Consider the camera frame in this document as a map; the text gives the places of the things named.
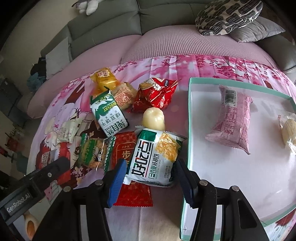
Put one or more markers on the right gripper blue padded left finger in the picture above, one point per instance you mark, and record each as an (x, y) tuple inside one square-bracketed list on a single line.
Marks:
[(97, 197)]

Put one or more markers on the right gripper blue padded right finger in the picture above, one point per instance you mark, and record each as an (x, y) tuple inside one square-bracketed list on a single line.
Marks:
[(201, 195)]

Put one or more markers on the white green walnut cake packet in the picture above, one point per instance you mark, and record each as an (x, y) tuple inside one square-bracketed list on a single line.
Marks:
[(153, 157)]

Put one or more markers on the tan orange-print snack packet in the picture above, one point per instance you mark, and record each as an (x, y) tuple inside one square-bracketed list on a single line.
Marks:
[(124, 95)]

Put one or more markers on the red triangular snack bag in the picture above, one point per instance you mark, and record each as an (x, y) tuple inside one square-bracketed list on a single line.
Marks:
[(154, 92)]

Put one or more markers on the green clear cracker packet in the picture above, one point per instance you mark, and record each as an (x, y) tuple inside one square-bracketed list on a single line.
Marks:
[(95, 153)]

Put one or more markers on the white crumpled snack packet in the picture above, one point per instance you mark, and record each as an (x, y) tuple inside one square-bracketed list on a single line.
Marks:
[(68, 130)]

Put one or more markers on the teal white shallow box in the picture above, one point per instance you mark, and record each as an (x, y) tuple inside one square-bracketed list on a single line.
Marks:
[(266, 174)]

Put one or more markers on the pink barcode snack packet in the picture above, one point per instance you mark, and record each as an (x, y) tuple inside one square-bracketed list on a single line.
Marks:
[(231, 128)]

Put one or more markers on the green white biscuit packet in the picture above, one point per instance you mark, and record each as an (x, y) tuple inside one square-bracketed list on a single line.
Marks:
[(108, 113)]

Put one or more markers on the pink cherry blossom cloth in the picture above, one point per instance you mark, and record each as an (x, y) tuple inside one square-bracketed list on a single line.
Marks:
[(68, 93)]

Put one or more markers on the cream jelly cup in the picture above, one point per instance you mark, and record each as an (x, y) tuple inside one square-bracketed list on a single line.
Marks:
[(154, 118)]

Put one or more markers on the clear pastry packet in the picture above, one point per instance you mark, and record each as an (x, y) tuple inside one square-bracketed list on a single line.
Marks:
[(287, 126)]

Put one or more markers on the yellow snack packet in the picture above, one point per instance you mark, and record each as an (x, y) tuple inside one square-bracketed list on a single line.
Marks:
[(104, 78)]

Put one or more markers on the light grey small pillow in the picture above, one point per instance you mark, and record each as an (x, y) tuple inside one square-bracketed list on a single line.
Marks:
[(57, 59)]

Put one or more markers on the pink sofa seat cover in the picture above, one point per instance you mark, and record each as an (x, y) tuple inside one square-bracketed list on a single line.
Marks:
[(163, 41)]

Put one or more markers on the black white patterned pillow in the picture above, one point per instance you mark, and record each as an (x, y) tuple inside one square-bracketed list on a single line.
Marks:
[(222, 17)]

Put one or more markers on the grey white plush toy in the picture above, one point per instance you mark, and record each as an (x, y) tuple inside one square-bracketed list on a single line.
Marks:
[(86, 6)]

